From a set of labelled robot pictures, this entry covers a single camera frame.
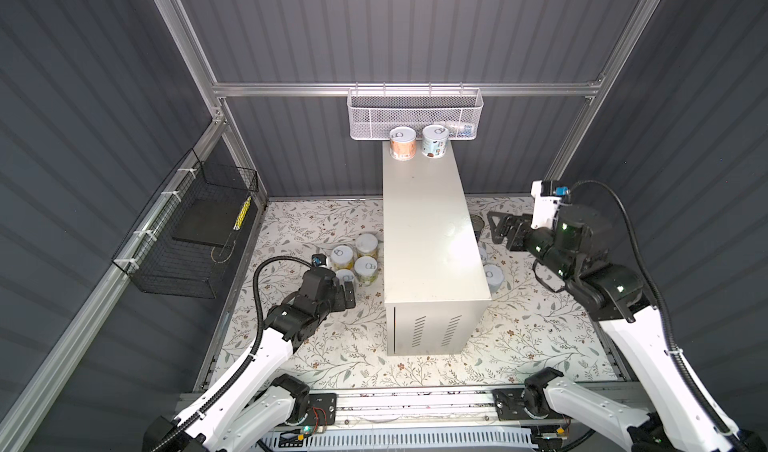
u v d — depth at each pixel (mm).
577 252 447
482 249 639
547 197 525
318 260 702
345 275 914
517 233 543
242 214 799
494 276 919
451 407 754
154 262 655
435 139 793
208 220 754
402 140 805
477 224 682
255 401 577
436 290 572
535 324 881
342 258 965
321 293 591
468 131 895
